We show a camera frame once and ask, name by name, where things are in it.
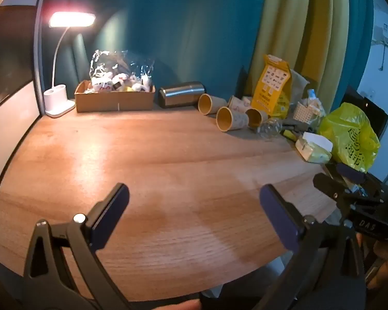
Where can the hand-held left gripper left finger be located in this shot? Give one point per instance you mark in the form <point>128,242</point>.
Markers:
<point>111,211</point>

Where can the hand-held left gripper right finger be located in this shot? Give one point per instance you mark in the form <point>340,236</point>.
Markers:
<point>276,211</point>

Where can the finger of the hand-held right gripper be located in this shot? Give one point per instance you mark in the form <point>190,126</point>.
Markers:
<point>350,172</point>
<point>326,184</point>

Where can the yellow-lined paper cup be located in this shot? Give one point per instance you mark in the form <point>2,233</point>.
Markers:
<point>256,117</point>
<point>210,104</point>
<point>231,120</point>

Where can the white printed paper cup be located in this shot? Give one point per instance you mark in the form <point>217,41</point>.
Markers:
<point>239,104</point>

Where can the person's right hand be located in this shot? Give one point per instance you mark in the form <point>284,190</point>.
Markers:
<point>386,261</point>

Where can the yellow-green plastic bag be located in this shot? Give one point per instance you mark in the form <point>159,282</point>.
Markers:
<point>349,135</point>

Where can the tissue pack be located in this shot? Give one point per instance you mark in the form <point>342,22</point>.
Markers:
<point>313,148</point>

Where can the black and yellow tool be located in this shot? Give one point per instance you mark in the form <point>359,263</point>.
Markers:
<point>291,132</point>

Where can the black chair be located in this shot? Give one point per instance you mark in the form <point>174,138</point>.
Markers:
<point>367,109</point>

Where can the white plastic basket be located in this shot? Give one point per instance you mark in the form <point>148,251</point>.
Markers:
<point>302,112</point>

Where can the clear plastic bottle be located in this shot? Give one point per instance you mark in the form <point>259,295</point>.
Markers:
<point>270,128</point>

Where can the small capped plastic bottle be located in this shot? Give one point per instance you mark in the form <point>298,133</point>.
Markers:
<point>312,96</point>

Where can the grey bag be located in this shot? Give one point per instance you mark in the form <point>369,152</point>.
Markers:
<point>300,82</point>

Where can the cardboard box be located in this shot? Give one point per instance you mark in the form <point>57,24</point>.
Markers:
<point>116,101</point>

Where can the yellow paper package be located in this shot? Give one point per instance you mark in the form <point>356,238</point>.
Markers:
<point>271,85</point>

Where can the white desk lamp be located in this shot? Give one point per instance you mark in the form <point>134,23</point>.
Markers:
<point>56,101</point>

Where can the steel tumbler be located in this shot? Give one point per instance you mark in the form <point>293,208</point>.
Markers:
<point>181,94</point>

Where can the clear bag of small items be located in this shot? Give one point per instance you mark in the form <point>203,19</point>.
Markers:
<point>119,74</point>

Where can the yellow curtain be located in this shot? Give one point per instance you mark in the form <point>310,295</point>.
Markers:
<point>297,38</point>

